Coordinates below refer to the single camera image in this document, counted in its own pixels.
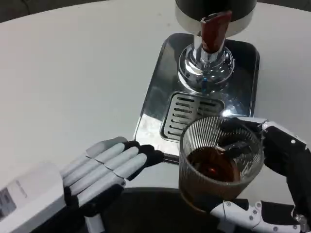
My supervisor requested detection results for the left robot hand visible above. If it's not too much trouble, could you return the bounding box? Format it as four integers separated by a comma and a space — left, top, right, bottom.
0, 136, 164, 233

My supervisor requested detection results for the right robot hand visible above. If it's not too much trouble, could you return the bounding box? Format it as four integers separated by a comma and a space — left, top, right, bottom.
210, 116, 311, 233

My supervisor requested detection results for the clear ribbed glass cup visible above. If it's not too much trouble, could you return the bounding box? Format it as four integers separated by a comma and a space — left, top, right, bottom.
179, 116, 265, 214

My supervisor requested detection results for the steel drip tray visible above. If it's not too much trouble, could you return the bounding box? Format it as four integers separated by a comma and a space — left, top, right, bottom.
133, 33, 260, 166

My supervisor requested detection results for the slotted steel drip grid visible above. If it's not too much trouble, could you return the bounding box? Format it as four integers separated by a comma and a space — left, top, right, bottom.
160, 91, 225, 141

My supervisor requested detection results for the black drink dispenser chrome pedestal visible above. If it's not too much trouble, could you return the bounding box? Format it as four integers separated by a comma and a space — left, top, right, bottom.
174, 0, 258, 94

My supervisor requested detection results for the red tap handle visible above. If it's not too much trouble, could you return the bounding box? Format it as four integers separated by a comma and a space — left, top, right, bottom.
200, 10, 233, 53

